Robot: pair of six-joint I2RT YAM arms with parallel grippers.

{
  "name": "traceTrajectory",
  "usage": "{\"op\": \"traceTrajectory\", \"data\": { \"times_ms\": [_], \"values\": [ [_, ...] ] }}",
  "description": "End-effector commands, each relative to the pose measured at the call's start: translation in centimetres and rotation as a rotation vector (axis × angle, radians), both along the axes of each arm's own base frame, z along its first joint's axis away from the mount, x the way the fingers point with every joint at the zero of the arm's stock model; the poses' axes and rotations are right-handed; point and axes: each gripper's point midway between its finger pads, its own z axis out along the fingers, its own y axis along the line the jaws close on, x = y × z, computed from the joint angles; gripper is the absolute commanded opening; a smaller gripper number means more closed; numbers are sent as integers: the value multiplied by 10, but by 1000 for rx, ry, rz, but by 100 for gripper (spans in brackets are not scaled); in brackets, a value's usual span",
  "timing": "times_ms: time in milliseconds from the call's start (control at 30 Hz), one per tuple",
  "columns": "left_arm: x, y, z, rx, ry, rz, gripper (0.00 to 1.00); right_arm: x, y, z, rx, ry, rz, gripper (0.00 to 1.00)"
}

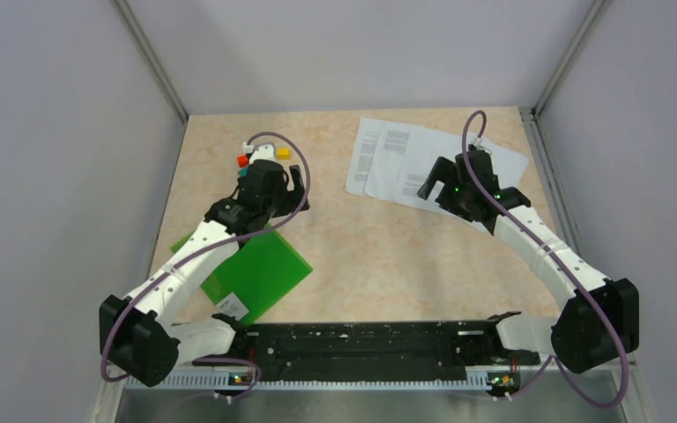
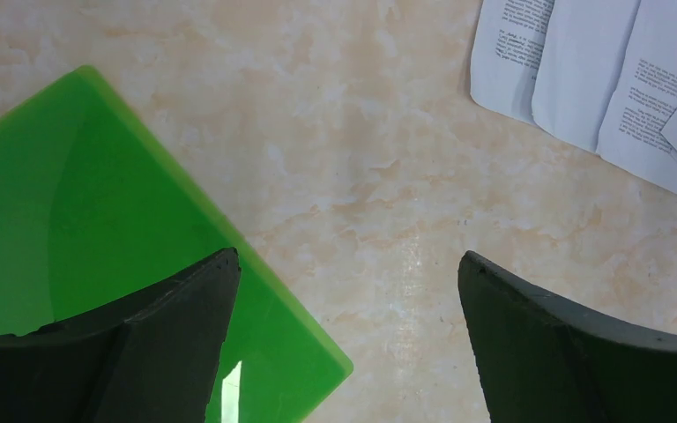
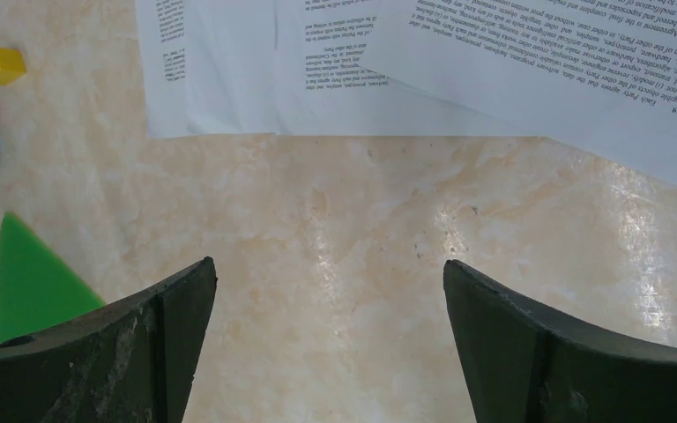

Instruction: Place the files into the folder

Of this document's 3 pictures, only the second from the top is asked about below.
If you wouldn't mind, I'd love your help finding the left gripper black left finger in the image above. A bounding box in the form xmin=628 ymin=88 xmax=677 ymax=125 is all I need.
xmin=0 ymin=248 xmax=241 ymax=422

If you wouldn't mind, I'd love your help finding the green plastic folder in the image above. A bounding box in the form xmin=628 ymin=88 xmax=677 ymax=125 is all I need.
xmin=0 ymin=66 xmax=353 ymax=422

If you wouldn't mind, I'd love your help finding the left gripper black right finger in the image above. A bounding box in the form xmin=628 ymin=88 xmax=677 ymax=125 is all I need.
xmin=458 ymin=251 xmax=677 ymax=422

